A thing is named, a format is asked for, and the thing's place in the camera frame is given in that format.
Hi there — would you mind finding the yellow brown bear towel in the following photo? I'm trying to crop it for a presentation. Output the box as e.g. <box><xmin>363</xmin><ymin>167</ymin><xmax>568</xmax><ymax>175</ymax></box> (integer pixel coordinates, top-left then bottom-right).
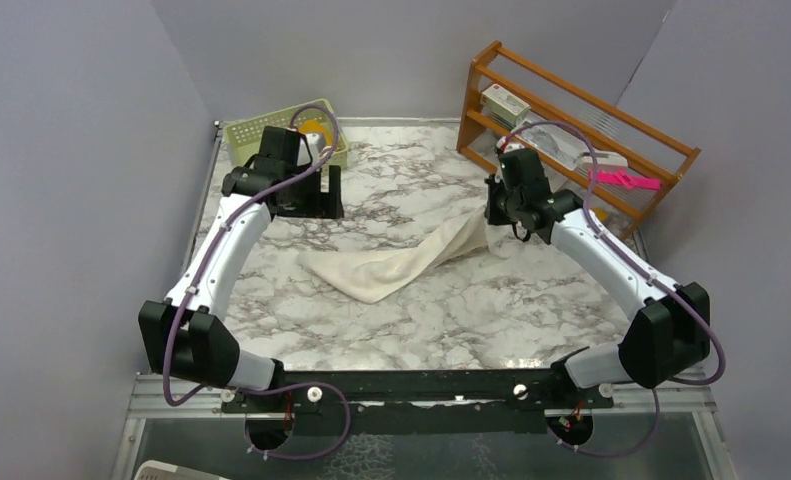
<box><xmin>298</xmin><ymin>119</ymin><xmax>333</xmax><ymax>150</ymax></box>

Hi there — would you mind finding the white towel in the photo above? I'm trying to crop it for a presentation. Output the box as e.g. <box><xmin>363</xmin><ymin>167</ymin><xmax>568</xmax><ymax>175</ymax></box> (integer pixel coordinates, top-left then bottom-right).
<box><xmin>297</xmin><ymin>209</ymin><xmax>508</xmax><ymax>304</ymax></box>

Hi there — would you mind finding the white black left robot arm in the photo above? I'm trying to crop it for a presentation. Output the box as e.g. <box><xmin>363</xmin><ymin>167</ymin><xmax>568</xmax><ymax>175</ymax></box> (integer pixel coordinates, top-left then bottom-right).
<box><xmin>138</xmin><ymin>126</ymin><xmax>344</xmax><ymax>411</ymax></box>

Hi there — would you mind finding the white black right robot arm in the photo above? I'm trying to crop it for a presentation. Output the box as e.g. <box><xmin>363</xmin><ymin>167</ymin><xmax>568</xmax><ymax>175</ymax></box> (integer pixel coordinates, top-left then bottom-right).
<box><xmin>485</xmin><ymin>146</ymin><xmax>711</xmax><ymax>407</ymax></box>

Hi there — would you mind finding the light green plastic basket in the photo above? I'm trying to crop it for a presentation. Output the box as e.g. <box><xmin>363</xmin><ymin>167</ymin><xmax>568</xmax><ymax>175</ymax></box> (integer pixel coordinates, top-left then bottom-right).
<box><xmin>224</xmin><ymin>98</ymin><xmax>349</xmax><ymax>173</ymax></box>

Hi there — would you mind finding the yellow grey sponge block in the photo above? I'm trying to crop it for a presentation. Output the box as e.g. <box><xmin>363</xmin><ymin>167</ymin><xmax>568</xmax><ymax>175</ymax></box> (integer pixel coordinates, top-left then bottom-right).
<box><xmin>592</xmin><ymin>208</ymin><xmax>610</xmax><ymax>223</ymax></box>

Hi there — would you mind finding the pink clip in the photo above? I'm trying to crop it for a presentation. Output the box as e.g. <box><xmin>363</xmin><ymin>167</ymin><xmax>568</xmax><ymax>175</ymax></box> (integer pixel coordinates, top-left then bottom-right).
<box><xmin>589</xmin><ymin>170</ymin><xmax>662</xmax><ymax>191</ymax></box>

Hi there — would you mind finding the orange wooden shelf rack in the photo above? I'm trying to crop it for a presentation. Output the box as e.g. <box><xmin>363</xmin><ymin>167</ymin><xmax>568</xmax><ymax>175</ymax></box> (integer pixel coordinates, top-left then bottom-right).
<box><xmin>456</xmin><ymin>41</ymin><xmax>701</xmax><ymax>240</ymax></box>

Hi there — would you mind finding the white device on shelf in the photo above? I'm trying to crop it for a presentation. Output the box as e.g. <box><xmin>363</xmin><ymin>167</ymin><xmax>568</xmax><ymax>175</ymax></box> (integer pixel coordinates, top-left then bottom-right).
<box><xmin>577</xmin><ymin>150</ymin><xmax>629</xmax><ymax>173</ymax></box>

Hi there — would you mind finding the white green small box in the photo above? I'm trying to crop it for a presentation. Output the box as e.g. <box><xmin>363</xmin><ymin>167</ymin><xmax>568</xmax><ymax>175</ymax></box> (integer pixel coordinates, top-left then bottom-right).
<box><xmin>480</xmin><ymin>83</ymin><xmax>531</xmax><ymax>128</ymax></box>

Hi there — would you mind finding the white basket at bottom edge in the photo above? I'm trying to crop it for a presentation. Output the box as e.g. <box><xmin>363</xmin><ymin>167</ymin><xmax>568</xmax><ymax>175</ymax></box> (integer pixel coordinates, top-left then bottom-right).
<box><xmin>133</xmin><ymin>460</ymin><xmax>228</xmax><ymax>480</ymax></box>

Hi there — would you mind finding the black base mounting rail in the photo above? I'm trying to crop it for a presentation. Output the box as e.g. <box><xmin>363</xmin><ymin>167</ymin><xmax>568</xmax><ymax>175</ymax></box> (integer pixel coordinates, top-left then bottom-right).
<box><xmin>221</xmin><ymin>368</ymin><xmax>614</xmax><ymax>436</ymax></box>

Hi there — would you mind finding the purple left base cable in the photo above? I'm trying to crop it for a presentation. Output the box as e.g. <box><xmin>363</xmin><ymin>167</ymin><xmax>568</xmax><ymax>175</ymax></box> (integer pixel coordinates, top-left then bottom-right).
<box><xmin>243</xmin><ymin>382</ymin><xmax>353</xmax><ymax>463</ymax></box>

